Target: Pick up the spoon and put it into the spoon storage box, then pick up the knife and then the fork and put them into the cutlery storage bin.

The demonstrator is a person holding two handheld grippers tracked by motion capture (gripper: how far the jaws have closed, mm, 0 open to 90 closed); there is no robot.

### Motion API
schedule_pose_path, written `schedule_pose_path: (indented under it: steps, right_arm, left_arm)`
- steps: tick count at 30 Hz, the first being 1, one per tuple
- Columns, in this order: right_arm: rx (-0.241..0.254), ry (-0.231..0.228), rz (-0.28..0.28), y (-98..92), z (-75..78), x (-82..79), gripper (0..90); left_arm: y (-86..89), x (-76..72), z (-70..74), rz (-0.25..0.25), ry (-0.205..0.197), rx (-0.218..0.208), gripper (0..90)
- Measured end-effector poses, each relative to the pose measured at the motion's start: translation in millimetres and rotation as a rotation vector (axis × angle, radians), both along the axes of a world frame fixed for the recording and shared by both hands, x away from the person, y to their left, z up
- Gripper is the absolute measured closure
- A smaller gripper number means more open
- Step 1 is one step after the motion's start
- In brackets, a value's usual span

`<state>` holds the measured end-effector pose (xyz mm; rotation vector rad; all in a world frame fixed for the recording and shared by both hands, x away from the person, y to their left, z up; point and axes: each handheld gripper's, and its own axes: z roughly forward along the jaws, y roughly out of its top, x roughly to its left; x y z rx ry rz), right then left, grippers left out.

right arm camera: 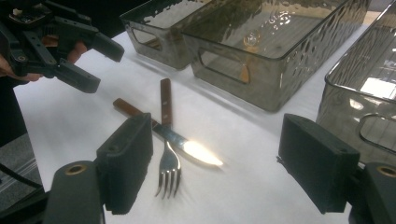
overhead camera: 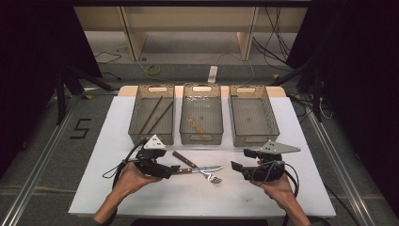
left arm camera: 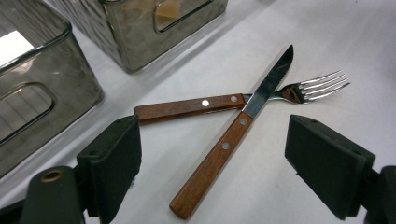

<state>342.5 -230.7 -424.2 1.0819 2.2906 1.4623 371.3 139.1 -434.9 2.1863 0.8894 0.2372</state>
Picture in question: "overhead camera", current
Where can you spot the person's left hand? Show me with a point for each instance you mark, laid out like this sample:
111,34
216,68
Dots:
131,180

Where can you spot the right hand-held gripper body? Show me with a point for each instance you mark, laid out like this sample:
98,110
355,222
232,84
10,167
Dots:
276,147

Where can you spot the yellow-green tape roll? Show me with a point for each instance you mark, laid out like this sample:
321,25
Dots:
148,70

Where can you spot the black metal stand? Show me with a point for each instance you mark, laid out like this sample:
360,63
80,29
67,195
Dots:
317,94
60,94

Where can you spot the grey translucent plastic basket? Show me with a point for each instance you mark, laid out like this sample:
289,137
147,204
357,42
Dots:
251,119
207,109
138,119

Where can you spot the white table sheet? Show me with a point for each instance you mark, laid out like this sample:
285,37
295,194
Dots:
194,201

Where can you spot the light wooden shelf unit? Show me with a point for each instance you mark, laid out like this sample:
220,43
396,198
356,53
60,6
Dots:
188,19

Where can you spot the wooden spoon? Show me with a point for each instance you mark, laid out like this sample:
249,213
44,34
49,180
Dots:
197,125

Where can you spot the white power strip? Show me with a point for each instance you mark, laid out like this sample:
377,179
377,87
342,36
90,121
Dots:
212,74

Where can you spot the metal floor rail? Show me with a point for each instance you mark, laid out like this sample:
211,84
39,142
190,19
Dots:
342,169
34,179

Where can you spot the dark brown chopstick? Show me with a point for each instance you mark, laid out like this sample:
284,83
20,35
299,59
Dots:
151,115
160,117

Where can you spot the person's right hand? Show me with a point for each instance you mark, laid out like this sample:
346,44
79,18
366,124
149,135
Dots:
279,190

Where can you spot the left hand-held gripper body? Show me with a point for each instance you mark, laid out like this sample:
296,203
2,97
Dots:
154,142

